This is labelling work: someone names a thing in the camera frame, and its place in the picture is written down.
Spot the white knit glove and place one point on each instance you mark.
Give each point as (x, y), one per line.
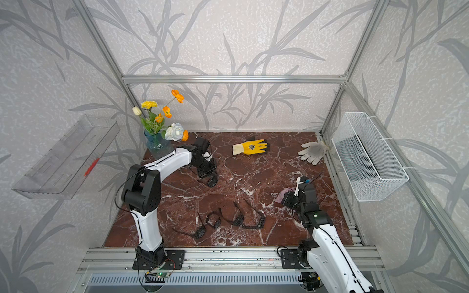
(313, 152)

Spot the left circuit board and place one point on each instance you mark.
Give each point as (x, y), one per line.
(153, 277)

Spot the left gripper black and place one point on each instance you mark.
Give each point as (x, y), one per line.
(202, 174)

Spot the clear plastic wall tray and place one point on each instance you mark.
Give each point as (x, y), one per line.
(62, 171)

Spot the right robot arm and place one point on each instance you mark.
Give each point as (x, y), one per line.
(324, 251)

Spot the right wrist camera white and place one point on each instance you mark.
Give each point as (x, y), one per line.
(299, 181)

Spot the artificial flower bouquet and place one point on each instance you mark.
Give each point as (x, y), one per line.
(153, 118)

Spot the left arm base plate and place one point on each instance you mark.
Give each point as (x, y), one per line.
(166, 259)

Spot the pink fluffy cloth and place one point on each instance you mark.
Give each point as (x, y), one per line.
(279, 199)

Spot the aluminium front rail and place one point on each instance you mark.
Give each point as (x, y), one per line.
(218, 259)

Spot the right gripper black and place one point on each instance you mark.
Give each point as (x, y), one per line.
(288, 196)

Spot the white wire mesh basket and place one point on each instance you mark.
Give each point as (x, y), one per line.
(371, 167)

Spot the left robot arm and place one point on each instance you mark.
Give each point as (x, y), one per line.
(142, 192)

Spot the right circuit board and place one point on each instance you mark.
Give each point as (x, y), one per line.
(310, 281)

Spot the yellow black work glove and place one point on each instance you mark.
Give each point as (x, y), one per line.
(250, 147)

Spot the circuit board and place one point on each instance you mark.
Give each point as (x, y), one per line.
(310, 281)
(153, 277)

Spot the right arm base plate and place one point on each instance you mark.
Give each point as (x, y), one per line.
(290, 258)

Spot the blue glass vase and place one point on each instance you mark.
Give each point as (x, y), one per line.
(158, 146)

